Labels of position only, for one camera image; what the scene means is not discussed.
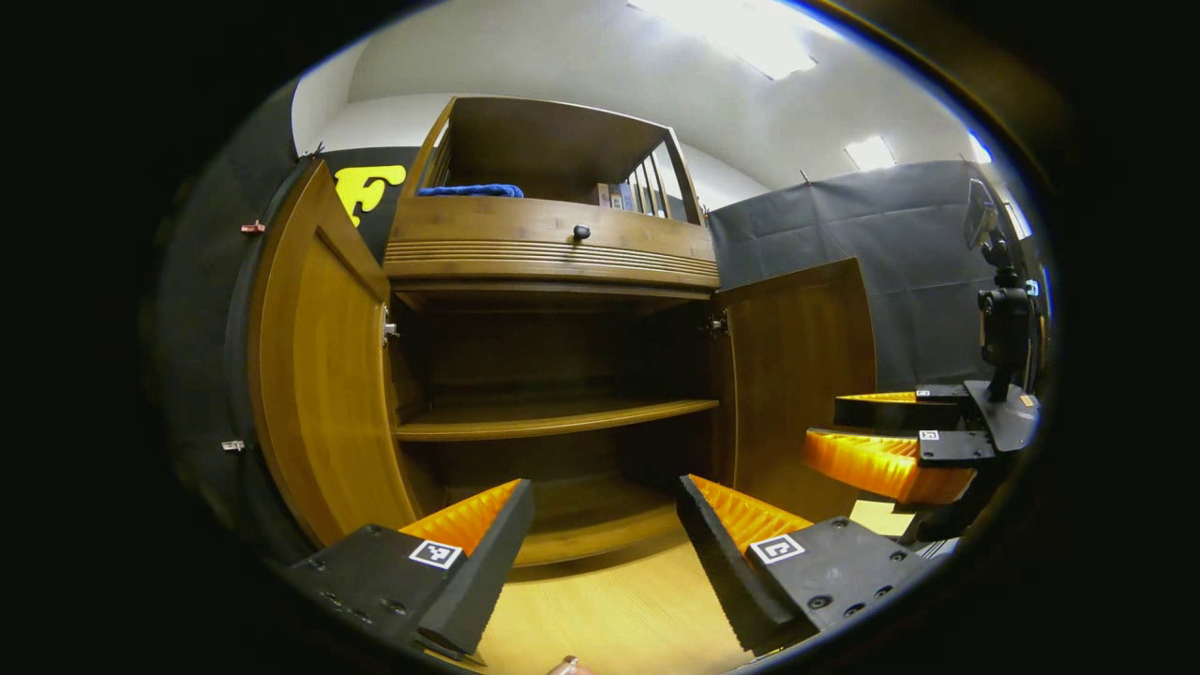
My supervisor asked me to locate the wooden double-door shoe cabinet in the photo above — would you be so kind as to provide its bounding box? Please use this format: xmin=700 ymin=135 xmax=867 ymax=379
xmin=380 ymin=94 xmax=723 ymax=568

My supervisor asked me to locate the large ceiling light panel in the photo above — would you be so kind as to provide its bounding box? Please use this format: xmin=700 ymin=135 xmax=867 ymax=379
xmin=626 ymin=0 xmax=845 ymax=82

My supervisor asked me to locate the blue folded cloth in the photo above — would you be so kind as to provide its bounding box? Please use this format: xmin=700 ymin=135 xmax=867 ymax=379
xmin=417 ymin=183 xmax=526 ymax=199

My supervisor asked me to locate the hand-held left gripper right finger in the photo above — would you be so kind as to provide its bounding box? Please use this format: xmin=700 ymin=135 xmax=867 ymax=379
xmin=677 ymin=473 xmax=938 ymax=657

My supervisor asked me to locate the wooden inner cabinet shelf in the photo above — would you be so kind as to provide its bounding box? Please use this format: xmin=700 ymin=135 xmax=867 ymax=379
xmin=394 ymin=396 xmax=721 ymax=443

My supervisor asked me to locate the wooden shoe cabinet door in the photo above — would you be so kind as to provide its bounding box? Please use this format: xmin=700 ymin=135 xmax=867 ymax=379
xmin=246 ymin=159 xmax=420 ymax=549
xmin=708 ymin=258 xmax=878 ymax=526

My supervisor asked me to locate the row of small books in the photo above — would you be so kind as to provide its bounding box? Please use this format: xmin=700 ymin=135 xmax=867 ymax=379
xmin=591 ymin=181 xmax=671 ymax=218

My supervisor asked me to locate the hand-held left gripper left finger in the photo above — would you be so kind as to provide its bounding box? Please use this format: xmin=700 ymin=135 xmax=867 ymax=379
xmin=281 ymin=478 xmax=535 ymax=662

